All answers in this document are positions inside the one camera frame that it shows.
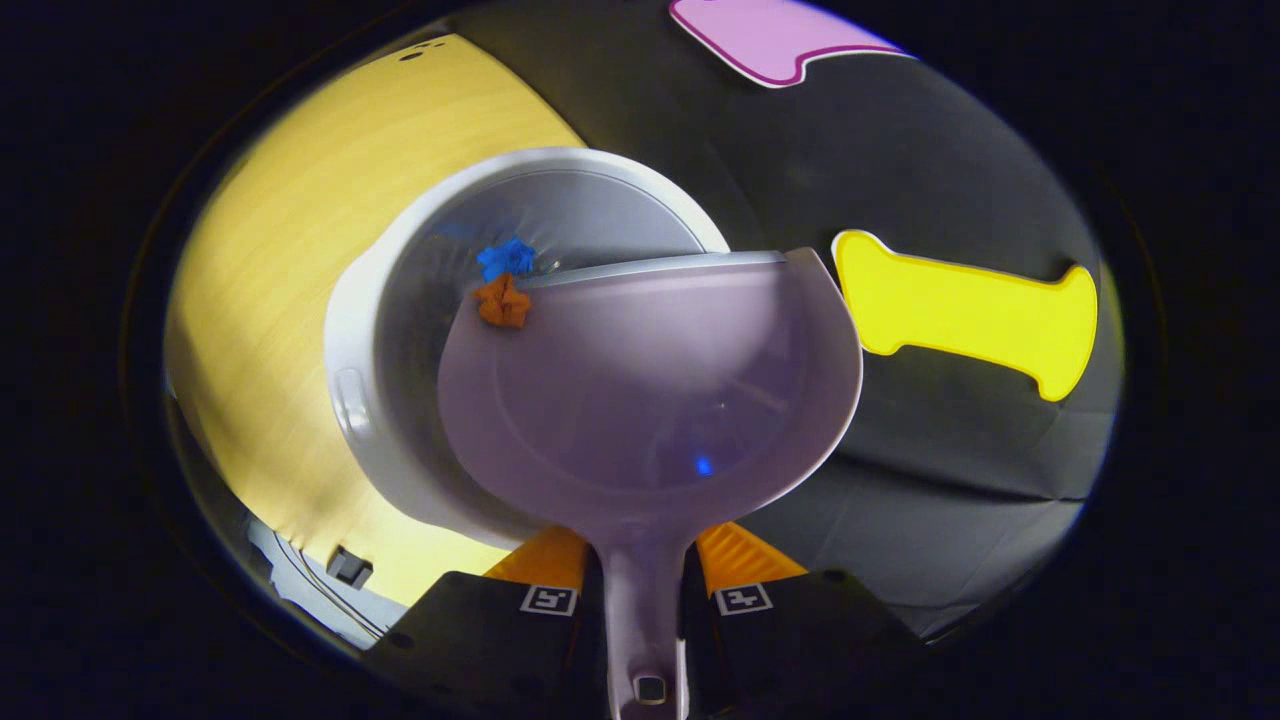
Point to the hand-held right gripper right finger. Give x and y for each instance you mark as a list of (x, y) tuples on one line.
[(800, 640)]

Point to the blue paper trash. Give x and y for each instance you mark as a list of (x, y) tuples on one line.
[(505, 258)]

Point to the orange paper trash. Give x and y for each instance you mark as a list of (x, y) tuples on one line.
[(503, 303)]

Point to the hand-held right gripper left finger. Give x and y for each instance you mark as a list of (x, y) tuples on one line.
[(480, 640)]

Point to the white ribbed garbage bin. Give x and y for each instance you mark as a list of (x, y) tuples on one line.
[(560, 205)]

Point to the wooden desktop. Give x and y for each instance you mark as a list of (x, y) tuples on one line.
[(330, 200)]

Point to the pink dustpan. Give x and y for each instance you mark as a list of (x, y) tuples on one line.
[(650, 400)]

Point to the small black bracket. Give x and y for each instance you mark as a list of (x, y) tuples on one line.
[(349, 567)]

